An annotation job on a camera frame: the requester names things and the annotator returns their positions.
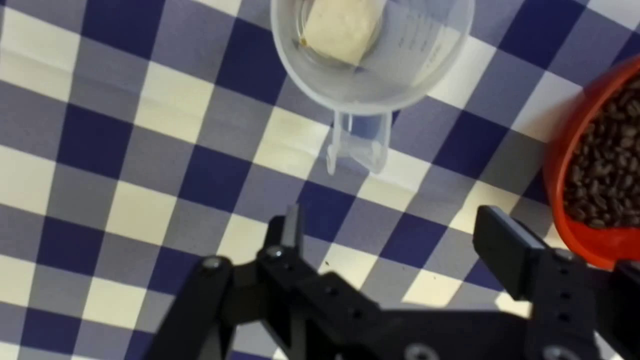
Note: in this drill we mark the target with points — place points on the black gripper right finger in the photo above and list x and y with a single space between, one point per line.
513 257

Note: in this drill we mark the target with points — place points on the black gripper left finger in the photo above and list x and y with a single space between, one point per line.
291 230

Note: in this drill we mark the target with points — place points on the clear plastic measuring cup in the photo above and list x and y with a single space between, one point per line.
426 61

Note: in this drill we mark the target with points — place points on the red plastic bowl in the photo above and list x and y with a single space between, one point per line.
557 172

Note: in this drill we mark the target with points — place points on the large coffee bean heap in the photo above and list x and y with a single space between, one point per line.
607 172

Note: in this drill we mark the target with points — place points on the blue white checked tablecloth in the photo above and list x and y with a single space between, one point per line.
101 132

